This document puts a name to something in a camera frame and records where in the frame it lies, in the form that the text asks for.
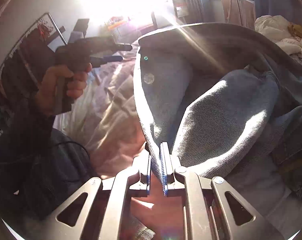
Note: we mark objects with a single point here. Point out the blue denim jeans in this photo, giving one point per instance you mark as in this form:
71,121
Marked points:
228,102

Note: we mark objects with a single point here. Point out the person's left hand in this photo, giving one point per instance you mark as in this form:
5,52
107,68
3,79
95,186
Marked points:
45,97

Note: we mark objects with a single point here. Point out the dark hanging clothes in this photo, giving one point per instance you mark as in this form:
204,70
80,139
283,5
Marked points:
24,69

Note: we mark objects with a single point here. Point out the white puffer jacket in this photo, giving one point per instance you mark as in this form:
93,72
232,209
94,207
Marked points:
275,29

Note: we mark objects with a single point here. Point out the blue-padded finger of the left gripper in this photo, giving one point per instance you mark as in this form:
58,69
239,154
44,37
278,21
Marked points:
96,62

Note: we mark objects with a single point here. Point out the blue curtain right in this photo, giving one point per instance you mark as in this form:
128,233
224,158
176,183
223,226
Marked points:
289,9

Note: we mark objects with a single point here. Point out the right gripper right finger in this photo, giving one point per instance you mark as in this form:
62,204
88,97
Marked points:
171,186

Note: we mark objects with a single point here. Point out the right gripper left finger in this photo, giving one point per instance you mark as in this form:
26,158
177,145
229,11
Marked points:
143,163

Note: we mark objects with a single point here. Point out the pink white bed duvet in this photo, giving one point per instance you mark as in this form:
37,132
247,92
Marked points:
104,119

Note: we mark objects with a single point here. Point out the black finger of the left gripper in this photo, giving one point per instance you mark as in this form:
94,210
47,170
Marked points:
102,44

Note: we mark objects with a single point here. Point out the metal clothes rack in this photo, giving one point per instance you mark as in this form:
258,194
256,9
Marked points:
33,46

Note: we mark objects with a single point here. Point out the teal curtain left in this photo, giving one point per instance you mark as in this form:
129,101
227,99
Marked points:
194,11

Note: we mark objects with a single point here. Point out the yellow cloth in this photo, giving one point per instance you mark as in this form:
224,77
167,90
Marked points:
295,30

